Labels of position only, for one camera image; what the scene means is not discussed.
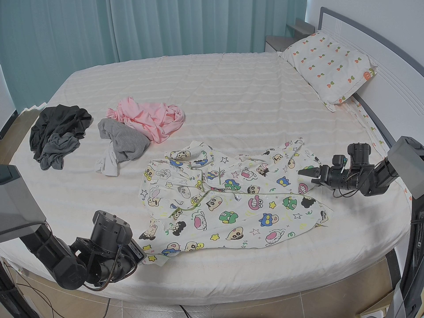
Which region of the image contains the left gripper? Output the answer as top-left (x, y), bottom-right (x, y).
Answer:
top-left (127, 237), bottom-right (147, 265)

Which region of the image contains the blue-green curtain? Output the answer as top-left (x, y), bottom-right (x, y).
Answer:
top-left (0, 0), bottom-right (310, 112)

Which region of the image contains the white printed pyjama top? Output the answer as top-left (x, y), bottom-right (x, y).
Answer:
top-left (137, 138), bottom-right (332, 266)

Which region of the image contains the grey and white knit garment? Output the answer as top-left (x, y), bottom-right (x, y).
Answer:
top-left (95, 118), bottom-right (150, 177)

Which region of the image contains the black garment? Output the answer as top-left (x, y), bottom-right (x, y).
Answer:
top-left (29, 104), bottom-right (93, 161)

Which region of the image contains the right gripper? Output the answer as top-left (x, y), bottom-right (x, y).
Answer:
top-left (297, 164), bottom-right (352, 190)

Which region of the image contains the bed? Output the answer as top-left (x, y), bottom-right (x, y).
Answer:
top-left (0, 7), bottom-right (424, 305)

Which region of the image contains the grey bedside table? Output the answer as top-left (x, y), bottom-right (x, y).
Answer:
top-left (265, 18), bottom-right (315, 53)

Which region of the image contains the pink garment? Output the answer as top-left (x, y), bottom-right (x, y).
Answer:
top-left (106, 97), bottom-right (185, 144)

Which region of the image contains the white printed pillow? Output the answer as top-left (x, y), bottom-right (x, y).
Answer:
top-left (281, 30), bottom-right (378, 112)

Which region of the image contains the dark grey garment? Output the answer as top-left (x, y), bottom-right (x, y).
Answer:
top-left (36, 132), bottom-right (81, 171)

